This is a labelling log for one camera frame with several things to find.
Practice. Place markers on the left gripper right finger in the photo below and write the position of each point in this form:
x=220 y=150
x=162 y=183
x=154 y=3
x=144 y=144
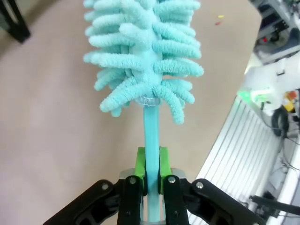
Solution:
x=175 y=201

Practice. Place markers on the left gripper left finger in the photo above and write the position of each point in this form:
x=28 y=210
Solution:
x=126 y=201

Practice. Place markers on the teal microfibre duster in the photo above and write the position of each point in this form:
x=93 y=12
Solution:
x=150 y=70

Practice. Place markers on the white ribbed panel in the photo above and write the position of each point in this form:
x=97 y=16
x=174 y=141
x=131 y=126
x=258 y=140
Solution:
x=239 y=152

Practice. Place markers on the green lit device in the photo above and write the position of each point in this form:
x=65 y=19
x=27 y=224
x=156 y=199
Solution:
x=254 y=95

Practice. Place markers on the yellow emergency stop box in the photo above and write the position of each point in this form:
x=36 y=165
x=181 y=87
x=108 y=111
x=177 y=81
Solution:
x=290 y=100

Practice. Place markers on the small red scrap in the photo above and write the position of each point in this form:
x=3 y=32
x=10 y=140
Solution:
x=218 y=23

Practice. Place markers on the grey equipment rack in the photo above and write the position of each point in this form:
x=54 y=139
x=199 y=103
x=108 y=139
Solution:
x=276 y=30

